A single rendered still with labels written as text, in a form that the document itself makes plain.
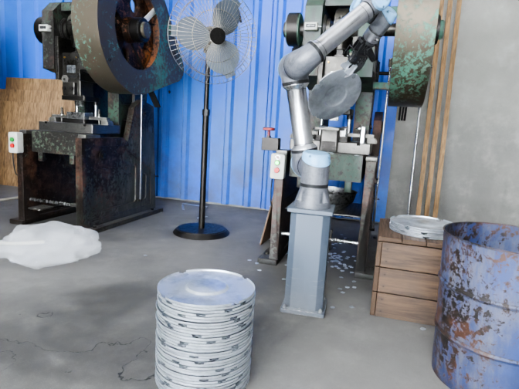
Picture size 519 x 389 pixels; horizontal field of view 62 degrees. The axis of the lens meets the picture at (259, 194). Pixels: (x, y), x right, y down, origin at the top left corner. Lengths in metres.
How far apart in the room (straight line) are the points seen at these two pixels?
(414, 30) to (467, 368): 1.45
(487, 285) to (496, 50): 2.68
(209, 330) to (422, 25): 1.64
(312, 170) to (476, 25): 2.39
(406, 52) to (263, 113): 1.87
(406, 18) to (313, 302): 1.34
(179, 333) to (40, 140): 2.24
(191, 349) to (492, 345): 0.86
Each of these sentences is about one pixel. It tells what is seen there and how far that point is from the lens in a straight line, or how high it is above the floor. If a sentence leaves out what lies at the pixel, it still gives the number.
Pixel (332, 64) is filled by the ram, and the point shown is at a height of 1.13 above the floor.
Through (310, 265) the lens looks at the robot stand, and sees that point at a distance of 1.81.
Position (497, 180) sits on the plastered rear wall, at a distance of 3.85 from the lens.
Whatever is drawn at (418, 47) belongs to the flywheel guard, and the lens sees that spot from 2.24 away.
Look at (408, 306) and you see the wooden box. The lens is 1.95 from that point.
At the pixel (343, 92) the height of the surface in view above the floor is 0.96.
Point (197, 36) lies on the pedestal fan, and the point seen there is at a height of 1.28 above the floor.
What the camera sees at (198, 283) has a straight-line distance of 1.34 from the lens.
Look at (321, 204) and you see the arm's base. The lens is 1.77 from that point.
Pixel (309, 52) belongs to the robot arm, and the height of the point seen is 1.06.
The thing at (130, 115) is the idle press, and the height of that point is 0.78.
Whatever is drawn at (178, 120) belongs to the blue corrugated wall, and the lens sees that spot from 4.14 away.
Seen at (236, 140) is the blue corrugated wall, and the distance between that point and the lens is 3.92.
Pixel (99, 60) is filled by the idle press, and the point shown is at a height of 1.09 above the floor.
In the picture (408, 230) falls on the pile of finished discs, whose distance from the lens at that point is 1.93.
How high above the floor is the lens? 0.79
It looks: 9 degrees down
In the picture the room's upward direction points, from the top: 3 degrees clockwise
